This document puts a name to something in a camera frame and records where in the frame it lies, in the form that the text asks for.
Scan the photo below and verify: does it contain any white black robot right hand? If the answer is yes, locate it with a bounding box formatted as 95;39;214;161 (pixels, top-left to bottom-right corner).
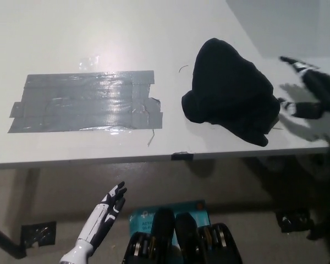
277;56;330;119

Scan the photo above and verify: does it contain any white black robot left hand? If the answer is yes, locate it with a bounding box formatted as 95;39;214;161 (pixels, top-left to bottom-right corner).
76;181;128;250

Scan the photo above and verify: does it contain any black t-shirt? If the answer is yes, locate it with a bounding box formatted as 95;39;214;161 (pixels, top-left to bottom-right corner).
181;37;281;148

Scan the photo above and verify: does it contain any teal cardboard box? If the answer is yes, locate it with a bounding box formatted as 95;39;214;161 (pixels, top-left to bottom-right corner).
128;200;211;248

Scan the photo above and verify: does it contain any grey table leg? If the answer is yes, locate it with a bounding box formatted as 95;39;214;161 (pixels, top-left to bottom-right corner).
13;168;41;221

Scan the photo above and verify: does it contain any small black tape strip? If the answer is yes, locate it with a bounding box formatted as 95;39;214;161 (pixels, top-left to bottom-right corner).
170;151;195;162

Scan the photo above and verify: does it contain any black metal base bar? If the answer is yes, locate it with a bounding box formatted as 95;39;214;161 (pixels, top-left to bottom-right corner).
0;221;27;261

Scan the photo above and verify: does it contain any grey duct tape patch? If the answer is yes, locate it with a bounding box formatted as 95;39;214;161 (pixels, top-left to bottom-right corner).
7;70;164;134

